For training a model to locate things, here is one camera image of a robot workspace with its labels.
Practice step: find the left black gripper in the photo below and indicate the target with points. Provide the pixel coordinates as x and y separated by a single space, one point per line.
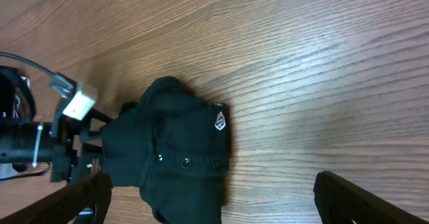
74 157

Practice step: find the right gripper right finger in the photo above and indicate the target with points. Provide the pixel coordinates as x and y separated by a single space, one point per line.
339 201

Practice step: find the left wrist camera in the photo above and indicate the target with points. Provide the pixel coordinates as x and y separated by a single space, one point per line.
82 101

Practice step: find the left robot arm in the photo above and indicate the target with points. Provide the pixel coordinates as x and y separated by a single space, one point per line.
24 140

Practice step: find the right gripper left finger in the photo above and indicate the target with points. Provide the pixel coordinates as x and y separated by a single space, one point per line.
86 201

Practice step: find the black t-shirt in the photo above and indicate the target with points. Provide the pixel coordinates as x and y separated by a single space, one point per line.
172 146

